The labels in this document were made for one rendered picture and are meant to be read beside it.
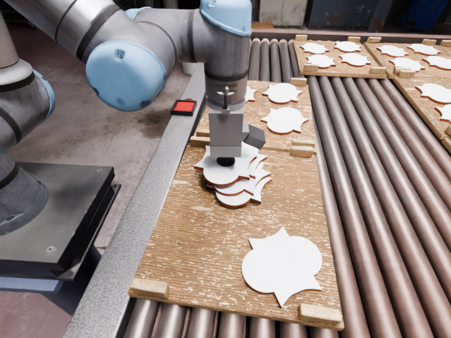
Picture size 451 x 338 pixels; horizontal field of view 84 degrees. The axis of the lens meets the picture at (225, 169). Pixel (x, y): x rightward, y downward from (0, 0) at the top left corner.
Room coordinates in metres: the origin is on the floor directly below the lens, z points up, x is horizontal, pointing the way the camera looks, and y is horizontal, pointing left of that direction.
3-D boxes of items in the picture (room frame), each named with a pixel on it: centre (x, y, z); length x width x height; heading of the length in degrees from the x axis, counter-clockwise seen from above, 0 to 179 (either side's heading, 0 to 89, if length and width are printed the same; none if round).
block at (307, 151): (0.51, -0.20, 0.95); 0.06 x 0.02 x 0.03; 82
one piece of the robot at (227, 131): (0.42, -0.02, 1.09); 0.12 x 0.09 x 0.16; 89
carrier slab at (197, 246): (0.33, -0.04, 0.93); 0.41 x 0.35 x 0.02; 172
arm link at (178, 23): (0.42, 0.10, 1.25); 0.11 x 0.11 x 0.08; 85
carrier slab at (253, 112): (0.75, -0.11, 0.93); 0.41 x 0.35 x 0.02; 170
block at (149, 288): (0.16, 0.12, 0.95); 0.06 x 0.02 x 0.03; 82
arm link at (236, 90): (0.42, 0.00, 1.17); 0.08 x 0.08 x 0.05
